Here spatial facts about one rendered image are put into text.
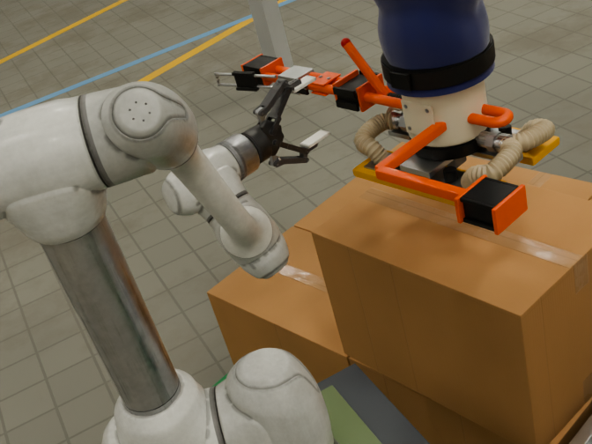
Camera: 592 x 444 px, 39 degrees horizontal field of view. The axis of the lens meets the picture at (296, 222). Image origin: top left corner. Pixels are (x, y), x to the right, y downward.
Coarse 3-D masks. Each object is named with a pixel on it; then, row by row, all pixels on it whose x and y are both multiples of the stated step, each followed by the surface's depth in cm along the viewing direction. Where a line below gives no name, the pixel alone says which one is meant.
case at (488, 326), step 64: (384, 192) 211; (320, 256) 207; (384, 256) 188; (448, 256) 183; (512, 256) 177; (576, 256) 172; (384, 320) 200; (448, 320) 180; (512, 320) 164; (576, 320) 178; (448, 384) 194; (512, 384) 176; (576, 384) 186
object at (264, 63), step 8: (256, 56) 221; (264, 56) 219; (248, 64) 217; (256, 64) 216; (264, 64) 214; (272, 64) 215; (280, 64) 216; (256, 72) 215; (264, 72) 214; (272, 72) 215; (264, 80) 214
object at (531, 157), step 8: (496, 128) 185; (504, 128) 179; (512, 128) 185; (544, 144) 176; (552, 144) 176; (528, 152) 175; (536, 152) 174; (544, 152) 175; (528, 160) 174; (536, 160) 173
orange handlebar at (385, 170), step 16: (272, 80) 211; (320, 80) 200; (336, 80) 200; (368, 96) 188; (384, 96) 185; (496, 112) 168; (512, 112) 166; (432, 128) 168; (416, 144) 164; (384, 160) 161; (400, 160) 162; (384, 176) 158; (400, 176) 155; (416, 176) 154; (432, 192) 150; (448, 192) 147
